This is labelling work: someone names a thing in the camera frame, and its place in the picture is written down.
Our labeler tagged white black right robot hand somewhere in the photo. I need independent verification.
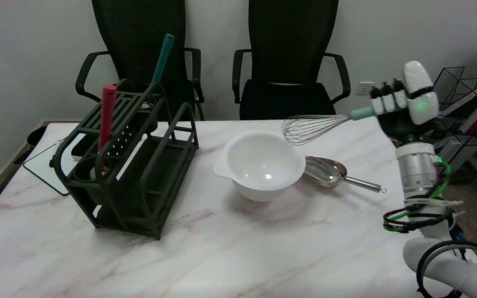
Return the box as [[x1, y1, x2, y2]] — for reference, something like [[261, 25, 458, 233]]
[[369, 61, 440, 143]]

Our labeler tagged wire whisk with mint handle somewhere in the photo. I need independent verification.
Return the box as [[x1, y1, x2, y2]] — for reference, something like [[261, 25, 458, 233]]
[[282, 106, 378, 146]]

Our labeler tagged white mixing bowl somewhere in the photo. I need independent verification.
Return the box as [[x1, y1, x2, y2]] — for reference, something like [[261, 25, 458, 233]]
[[213, 130, 306, 202]]

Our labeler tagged silver metal scoop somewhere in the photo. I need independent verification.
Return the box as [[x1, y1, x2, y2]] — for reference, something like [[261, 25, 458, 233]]
[[304, 156, 387, 194]]

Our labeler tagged black mesh office chair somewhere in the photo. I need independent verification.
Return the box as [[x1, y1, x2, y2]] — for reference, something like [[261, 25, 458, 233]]
[[75, 0, 205, 121], [232, 0, 351, 121]]

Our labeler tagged dark green dish rack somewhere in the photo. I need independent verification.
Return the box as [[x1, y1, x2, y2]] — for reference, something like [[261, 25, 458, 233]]
[[49, 79, 199, 240]]

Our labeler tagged black round bin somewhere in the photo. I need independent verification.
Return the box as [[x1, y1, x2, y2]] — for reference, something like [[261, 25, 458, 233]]
[[27, 126, 48, 147]]

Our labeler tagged black wire storage rack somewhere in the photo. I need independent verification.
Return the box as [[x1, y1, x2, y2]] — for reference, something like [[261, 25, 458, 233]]
[[431, 67, 477, 185]]

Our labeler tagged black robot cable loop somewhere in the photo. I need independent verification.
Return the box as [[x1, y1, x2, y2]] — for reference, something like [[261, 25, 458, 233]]
[[416, 240, 477, 298]]

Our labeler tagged teal utensil handle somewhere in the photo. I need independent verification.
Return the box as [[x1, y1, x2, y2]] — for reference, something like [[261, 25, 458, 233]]
[[147, 34, 176, 104]]

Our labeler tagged red utensil handle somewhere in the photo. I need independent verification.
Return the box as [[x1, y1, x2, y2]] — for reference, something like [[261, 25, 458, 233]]
[[98, 84, 117, 153]]

